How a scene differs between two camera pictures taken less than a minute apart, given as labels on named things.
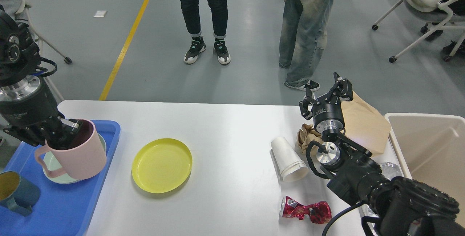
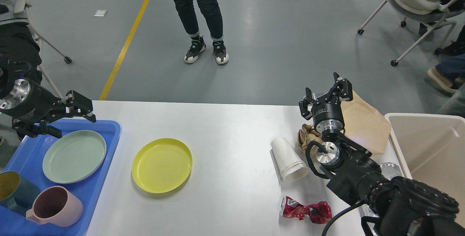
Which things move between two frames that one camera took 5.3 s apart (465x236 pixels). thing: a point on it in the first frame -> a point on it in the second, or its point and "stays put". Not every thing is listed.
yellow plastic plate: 161,165 stays put
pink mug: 84,157 -> 57,206
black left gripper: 29,106 -> 25,100
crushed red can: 319,212 stays put
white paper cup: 291,167 stays put
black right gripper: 327,114 stays put
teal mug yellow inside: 20,194 stays put
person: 307,4 -> 449,74
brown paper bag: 365,123 stays put
